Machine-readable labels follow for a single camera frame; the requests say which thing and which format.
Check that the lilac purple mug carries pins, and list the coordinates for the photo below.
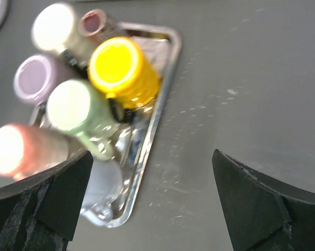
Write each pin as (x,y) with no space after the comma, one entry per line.
(38,76)

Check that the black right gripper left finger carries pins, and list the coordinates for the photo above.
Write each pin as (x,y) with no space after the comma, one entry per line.
(41,212)

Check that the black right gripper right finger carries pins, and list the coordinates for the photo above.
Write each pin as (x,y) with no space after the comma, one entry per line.
(261,212)

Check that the light green mug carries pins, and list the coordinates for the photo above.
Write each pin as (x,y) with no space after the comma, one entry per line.
(77,109)

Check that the pink mug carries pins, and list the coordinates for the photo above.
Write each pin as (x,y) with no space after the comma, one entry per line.
(26,150)

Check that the cream white mug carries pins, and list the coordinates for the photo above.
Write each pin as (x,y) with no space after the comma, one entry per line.
(55,31)

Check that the yellow mug black handle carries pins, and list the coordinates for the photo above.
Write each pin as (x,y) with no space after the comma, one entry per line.
(119,68)

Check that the dark brown red mug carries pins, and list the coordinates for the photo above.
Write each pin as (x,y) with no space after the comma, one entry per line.
(98,26)

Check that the silver metal tray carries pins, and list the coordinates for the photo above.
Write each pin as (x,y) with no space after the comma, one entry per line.
(114,184)

